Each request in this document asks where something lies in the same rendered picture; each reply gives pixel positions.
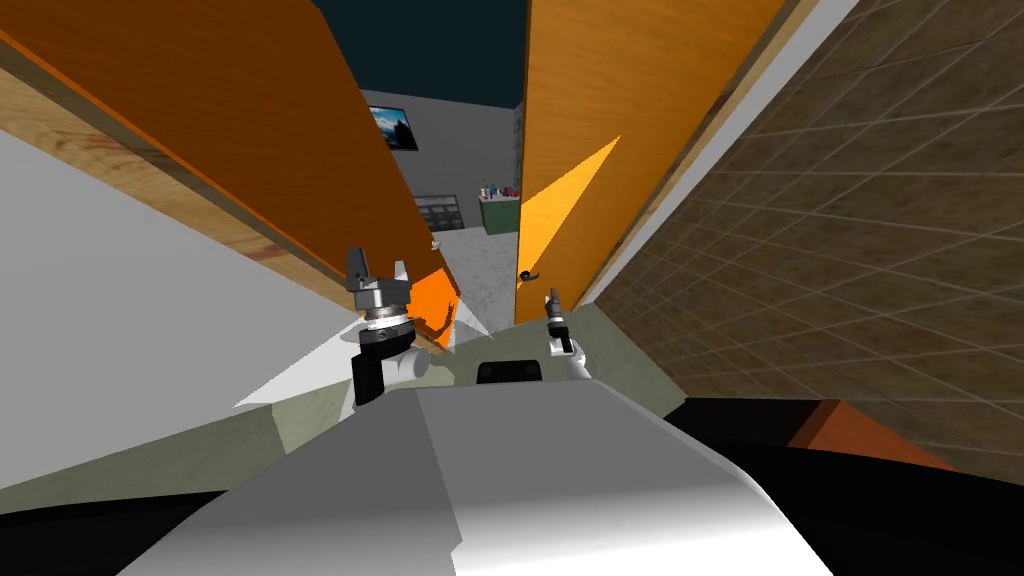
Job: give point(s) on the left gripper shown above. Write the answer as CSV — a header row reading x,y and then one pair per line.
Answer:
x,y
376,286

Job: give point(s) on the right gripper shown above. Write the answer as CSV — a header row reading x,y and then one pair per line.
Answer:
x,y
554,310

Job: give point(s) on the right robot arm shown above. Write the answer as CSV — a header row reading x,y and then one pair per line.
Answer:
x,y
840,512

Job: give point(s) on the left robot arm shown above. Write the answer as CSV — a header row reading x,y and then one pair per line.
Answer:
x,y
370,376

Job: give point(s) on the dark grey shelf cabinet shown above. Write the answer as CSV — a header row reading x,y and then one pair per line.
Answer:
x,y
440,214

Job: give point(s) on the green cabinet with bottles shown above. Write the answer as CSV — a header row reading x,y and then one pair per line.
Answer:
x,y
500,214

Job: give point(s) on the framed mountain picture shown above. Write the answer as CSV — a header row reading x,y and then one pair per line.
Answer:
x,y
394,128

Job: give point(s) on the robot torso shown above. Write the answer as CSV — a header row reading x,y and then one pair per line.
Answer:
x,y
512,480

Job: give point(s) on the light orange wooden door leaf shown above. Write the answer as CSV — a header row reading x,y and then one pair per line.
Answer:
x,y
616,88

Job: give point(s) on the dark orange wooden door leaf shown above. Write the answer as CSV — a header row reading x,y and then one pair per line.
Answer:
x,y
208,96

